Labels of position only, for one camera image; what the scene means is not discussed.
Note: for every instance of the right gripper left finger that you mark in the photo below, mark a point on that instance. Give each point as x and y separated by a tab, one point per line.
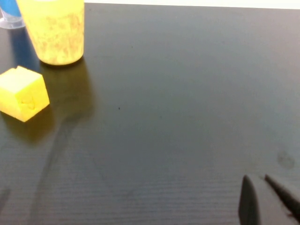
249	204

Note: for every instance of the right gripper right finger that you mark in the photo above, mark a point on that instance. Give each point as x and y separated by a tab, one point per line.
286	199

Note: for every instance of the yellow plastic cup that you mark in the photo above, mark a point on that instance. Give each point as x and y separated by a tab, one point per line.
56	32

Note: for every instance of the yellow foam cube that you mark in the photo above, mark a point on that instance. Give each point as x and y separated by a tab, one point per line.
23	93

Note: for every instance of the blue paper cone clear stand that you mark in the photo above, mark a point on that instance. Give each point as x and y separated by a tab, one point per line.
9	9

